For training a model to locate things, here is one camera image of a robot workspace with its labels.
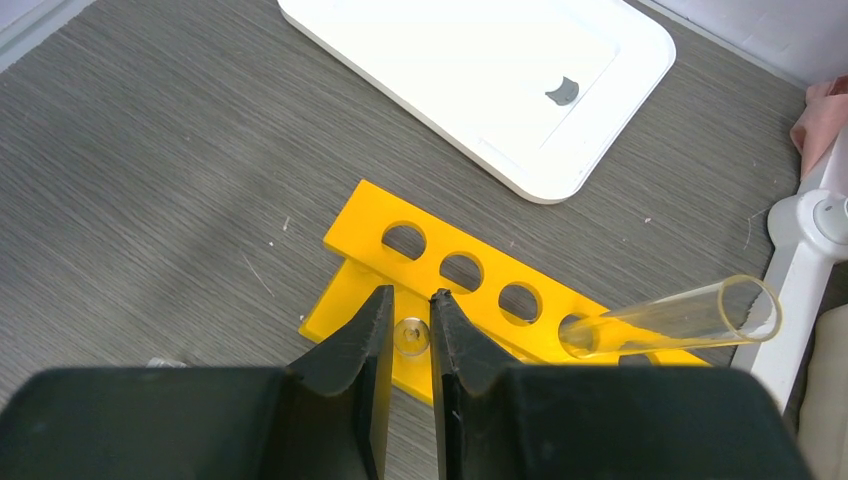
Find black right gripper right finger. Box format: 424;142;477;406
430;289;812;479

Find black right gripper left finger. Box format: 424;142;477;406
1;285;394;479

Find clear test tube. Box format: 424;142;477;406
393;317;430;357
558;275;783;359

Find yellow test tube rack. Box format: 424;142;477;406
298;178;710;407

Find clear acrylic tube rack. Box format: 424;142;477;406
146;357;188;368

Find beige plastic bin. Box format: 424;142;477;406
798;305;847;479

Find white plastic bin lid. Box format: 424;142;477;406
279;0;676;204

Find white rack pole foot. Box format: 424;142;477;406
731;128;847;411

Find pink shorts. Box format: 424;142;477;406
790;74;847;179

